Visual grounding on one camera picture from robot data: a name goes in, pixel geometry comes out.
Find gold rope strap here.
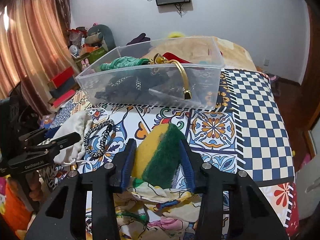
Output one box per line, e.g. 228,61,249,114
149,53,195,101

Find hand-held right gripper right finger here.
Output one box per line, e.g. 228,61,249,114
178,139,289,240

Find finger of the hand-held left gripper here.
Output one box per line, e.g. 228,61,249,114
18,127,62,146
21,132,82,156

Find white printed oval pouch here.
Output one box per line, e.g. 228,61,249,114
88,107,110,126

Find yellow printed cloth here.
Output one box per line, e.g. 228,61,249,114
112,177,203,240

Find person's left hand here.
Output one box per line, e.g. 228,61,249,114
27,172,42,203

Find white drawstring pouch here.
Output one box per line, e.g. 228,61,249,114
50,110,95,166

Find patterned floral blanket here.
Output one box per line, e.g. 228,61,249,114
37,90,299,240

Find stack of red boxes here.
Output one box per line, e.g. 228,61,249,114
47,66,81,112

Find red cloth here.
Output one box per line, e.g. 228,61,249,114
162,52,191,63

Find dark purple cloth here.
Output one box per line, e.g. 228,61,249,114
126,33,152,46

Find black and white braided cord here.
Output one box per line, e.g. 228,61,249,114
83,119,115,158

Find beige fleece blanket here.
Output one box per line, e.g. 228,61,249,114
150,36,258,73

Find clear plastic bin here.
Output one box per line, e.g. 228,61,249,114
75,36,225,111

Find yellow plush toy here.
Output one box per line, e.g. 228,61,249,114
166,31,188,39

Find green cardboard box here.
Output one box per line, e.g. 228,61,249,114
79,45,110,65

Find yellow and green sponge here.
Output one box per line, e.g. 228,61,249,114
131,122,186,189

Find orange cloth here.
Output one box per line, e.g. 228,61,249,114
4,179,34,232

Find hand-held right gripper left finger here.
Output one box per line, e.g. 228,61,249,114
26,138,137,240

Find pink striped curtain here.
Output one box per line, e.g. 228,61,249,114
0,0,77,120

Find green knitted cloth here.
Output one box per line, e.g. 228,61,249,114
98,56,143,72

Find blue checkered blanket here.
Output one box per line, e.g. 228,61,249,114
216,69,296,182

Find black braided cloth bundle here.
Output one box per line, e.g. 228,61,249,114
94,74,173,101

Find grey-green plush toy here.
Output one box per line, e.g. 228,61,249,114
86,24,116,52

